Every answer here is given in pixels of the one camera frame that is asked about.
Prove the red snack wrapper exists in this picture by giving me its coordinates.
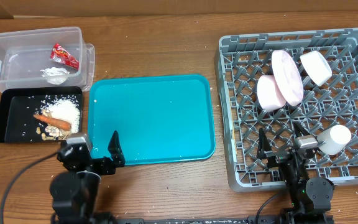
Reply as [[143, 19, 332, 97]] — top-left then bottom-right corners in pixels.
[[50, 44, 79, 70]]

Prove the black plastic tray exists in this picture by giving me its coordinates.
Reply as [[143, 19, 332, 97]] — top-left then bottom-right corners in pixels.
[[0, 86, 83, 143]]

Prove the orange carrot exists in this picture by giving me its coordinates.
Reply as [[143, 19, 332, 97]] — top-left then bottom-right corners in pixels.
[[33, 114, 71, 131]]

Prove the white cup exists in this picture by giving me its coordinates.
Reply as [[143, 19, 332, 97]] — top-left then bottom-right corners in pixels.
[[317, 125, 352, 156]]

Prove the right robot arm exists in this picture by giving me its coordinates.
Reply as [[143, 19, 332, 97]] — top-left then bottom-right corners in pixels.
[[255, 123, 334, 224]]

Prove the light green bowl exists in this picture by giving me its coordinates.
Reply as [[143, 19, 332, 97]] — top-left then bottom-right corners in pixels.
[[300, 51, 333, 86]]

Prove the pink round plate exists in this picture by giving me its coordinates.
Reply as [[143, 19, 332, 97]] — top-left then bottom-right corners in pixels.
[[271, 50, 303, 106]]

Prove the teal serving tray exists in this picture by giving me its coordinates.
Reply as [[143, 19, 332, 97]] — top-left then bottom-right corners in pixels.
[[88, 74, 216, 166]]

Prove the white rice pile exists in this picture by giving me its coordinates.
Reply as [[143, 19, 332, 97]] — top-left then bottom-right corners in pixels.
[[34, 95, 81, 134]]

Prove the clear plastic bin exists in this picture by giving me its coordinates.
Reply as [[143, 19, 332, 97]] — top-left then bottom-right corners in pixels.
[[0, 27, 95, 92]]

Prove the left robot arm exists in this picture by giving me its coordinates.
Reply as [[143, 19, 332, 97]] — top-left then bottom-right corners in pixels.
[[49, 131, 125, 224]]

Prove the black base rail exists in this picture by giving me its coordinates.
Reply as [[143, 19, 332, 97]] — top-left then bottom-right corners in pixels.
[[116, 215, 256, 224]]

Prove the grey dishwasher rack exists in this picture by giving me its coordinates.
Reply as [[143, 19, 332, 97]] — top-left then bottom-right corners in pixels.
[[215, 28, 358, 192]]

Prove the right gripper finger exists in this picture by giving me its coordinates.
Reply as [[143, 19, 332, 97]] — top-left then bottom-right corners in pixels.
[[257, 128, 272, 159], [293, 121, 309, 138]]

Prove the peanut shells pile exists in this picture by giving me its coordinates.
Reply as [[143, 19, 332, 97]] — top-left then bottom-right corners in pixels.
[[35, 109, 73, 141]]

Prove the white tissue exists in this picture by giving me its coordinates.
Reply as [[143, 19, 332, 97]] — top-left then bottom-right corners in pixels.
[[41, 67, 70, 85]]

